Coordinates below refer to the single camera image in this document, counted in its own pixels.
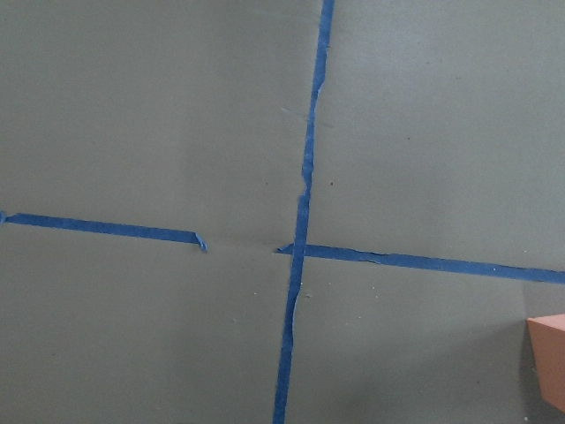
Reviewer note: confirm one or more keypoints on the brown paper table mat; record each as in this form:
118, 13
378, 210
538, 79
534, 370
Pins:
440, 133

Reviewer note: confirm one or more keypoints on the blue vertical tape line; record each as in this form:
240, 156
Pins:
298, 245

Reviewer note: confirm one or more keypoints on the blue horizontal tape line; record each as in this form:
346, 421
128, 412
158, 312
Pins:
436, 264

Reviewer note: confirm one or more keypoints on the short blue tape line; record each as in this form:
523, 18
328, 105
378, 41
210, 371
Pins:
117, 229

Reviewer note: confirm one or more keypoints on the right orange foam block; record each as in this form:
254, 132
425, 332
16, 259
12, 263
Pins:
547, 340

